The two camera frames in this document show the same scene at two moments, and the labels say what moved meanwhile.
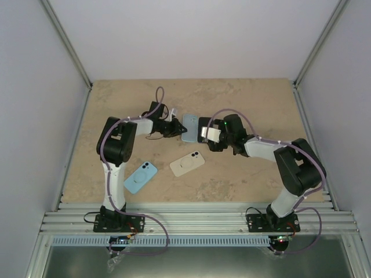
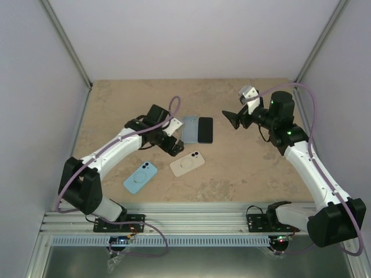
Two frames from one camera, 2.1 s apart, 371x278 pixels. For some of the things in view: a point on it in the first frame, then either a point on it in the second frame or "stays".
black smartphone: (203, 121) stays
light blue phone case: (190, 123) stays
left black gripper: (175, 130) -> (175, 150)
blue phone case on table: (137, 180) stays
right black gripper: (216, 147) -> (235, 118)
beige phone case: (187, 163) stays
